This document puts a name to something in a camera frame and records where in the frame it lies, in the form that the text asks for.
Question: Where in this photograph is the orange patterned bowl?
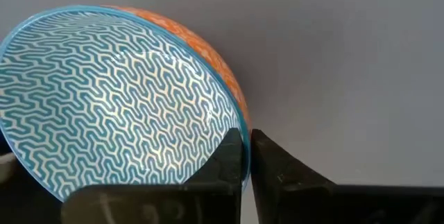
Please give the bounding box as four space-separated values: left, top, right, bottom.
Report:
0 4 253 203

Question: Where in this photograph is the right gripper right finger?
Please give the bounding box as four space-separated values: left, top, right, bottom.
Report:
250 128 444 224

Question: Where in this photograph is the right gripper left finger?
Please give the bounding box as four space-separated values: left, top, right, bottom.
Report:
61 128 243 224

